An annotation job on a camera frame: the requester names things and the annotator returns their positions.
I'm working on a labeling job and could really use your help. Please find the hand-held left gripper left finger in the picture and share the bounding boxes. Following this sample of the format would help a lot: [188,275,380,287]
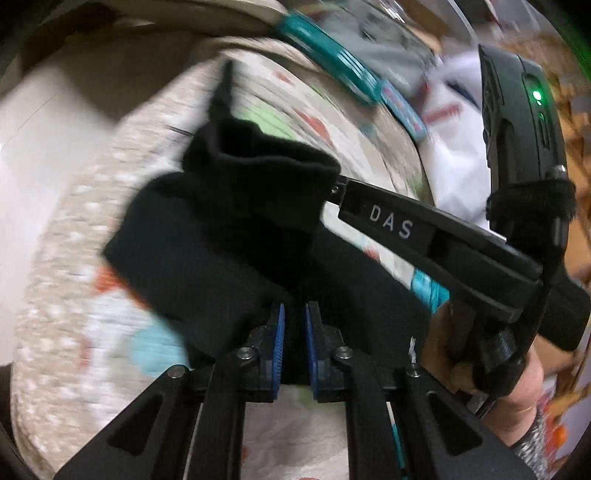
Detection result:
[53,302,288,480]

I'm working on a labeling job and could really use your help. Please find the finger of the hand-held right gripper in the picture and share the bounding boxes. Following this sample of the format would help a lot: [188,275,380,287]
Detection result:
[329,178,351,209]

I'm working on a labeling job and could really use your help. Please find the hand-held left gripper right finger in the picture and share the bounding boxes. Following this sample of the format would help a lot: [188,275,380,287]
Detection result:
[304,301,552,480]

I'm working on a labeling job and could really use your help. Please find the black pants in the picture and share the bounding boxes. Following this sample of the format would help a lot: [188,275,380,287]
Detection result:
[102,59,433,387]

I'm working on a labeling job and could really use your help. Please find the person's right hand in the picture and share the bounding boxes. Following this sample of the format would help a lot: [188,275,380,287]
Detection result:
[422,305,548,449]

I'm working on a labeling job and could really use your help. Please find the white cloth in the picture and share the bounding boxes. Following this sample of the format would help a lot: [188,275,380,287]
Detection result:
[418,50,497,232]

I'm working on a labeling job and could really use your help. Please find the teal flat packet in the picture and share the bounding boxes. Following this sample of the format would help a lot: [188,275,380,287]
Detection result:
[379,79,429,143]

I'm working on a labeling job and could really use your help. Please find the clear plastic bag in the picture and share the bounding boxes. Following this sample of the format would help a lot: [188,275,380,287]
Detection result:
[318,0,446,90]

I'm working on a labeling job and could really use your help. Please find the patterned beige round cushion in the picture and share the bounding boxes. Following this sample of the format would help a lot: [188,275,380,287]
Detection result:
[11,34,462,480]

